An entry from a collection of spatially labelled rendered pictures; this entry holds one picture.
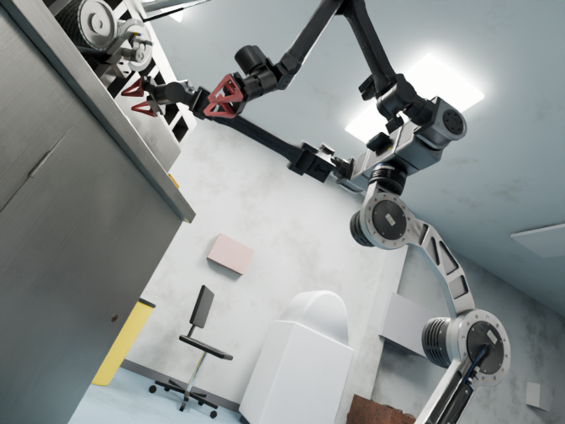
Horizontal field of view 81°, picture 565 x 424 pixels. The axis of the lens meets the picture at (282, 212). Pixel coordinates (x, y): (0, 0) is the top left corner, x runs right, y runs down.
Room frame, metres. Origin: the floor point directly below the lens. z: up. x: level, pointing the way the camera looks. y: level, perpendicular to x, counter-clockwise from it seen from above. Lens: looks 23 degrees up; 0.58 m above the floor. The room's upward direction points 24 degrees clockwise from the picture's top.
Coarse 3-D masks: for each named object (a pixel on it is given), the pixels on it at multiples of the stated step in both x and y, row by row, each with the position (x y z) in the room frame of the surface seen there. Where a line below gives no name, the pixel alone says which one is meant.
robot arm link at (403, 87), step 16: (352, 0) 0.70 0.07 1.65; (352, 16) 0.73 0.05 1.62; (368, 16) 0.72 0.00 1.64; (368, 32) 0.73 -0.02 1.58; (368, 48) 0.74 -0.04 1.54; (368, 64) 0.77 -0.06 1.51; (384, 64) 0.75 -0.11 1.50; (384, 80) 0.76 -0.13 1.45; (400, 80) 0.73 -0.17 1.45; (400, 96) 0.73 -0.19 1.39; (384, 112) 0.81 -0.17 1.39
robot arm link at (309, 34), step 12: (324, 0) 0.68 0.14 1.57; (336, 0) 0.68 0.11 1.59; (324, 12) 0.69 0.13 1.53; (312, 24) 0.69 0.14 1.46; (324, 24) 0.69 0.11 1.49; (300, 36) 0.68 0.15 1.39; (312, 36) 0.69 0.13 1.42; (288, 48) 0.68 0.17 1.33; (300, 48) 0.68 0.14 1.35; (312, 48) 0.71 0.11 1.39; (300, 60) 0.68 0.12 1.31; (288, 84) 0.72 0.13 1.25
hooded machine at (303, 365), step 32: (288, 320) 3.43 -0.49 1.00; (320, 320) 3.24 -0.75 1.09; (288, 352) 3.15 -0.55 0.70; (320, 352) 3.22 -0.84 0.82; (352, 352) 3.30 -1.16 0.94; (256, 384) 3.49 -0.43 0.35; (288, 384) 3.18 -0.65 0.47; (320, 384) 3.25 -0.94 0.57; (256, 416) 3.23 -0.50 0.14; (288, 416) 3.20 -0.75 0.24; (320, 416) 3.27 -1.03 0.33
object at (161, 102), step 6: (150, 78) 0.81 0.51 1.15; (150, 84) 0.81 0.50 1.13; (162, 84) 0.83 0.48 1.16; (150, 90) 0.81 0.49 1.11; (156, 90) 0.83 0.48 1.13; (162, 90) 0.82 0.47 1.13; (150, 96) 0.83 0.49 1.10; (156, 96) 0.84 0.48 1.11; (162, 96) 0.83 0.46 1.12; (156, 102) 0.85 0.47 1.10; (162, 102) 0.85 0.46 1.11; (168, 102) 0.85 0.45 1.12; (162, 108) 0.89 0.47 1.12; (162, 114) 0.90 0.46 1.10
